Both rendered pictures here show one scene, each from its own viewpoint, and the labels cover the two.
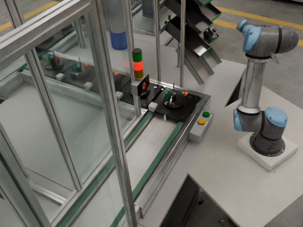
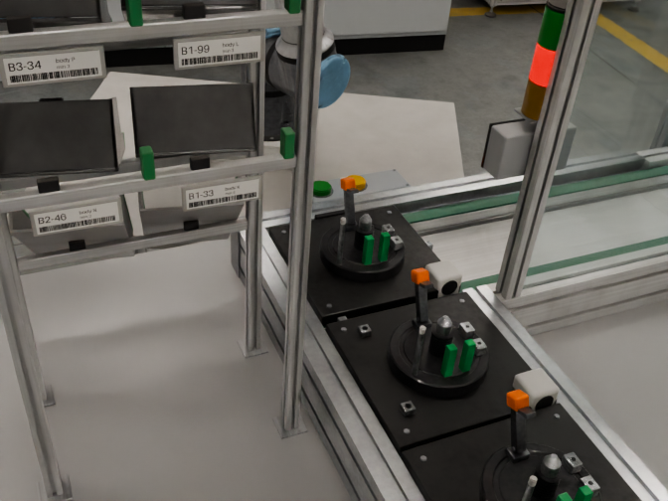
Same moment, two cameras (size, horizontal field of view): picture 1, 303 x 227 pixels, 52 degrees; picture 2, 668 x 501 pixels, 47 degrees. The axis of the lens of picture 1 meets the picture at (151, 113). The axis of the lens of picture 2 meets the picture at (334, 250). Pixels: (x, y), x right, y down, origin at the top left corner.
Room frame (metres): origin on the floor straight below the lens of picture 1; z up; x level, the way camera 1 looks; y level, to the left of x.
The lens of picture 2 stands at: (2.34, 0.37, 1.74)
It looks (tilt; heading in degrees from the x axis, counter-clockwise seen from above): 37 degrees down; 213
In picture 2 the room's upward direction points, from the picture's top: 5 degrees clockwise
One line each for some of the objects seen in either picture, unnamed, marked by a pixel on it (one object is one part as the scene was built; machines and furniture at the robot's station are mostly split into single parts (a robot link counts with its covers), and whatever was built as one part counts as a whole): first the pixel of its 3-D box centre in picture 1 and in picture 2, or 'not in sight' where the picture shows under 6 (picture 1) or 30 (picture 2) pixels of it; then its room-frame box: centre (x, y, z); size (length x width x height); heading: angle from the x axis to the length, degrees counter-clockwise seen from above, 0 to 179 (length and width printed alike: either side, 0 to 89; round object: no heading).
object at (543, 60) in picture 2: (137, 64); (551, 63); (1.36, 0.05, 1.33); 0.05 x 0.05 x 0.05
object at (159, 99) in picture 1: (174, 103); (361, 259); (1.46, -0.15, 0.96); 0.24 x 0.24 x 0.02; 59
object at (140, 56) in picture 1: (137, 55); (560, 26); (1.36, 0.05, 1.38); 0.05 x 0.05 x 0.05
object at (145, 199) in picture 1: (177, 146); (454, 206); (1.14, -0.13, 0.91); 0.89 x 0.06 x 0.11; 149
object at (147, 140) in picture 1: (148, 139); (514, 257); (1.21, 0.03, 0.91); 0.84 x 0.28 x 0.10; 149
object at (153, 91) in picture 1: (138, 86); (441, 338); (1.59, 0.07, 1.01); 0.24 x 0.24 x 0.13; 59
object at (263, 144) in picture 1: (268, 137); (266, 100); (1.12, -0.63, 0.96); 0.15 x 0.15 x 0.10
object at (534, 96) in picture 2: (138, 71); (543, 96); (1.36, 0.05, 1.28); 0.05 x 0.05 x 0.05
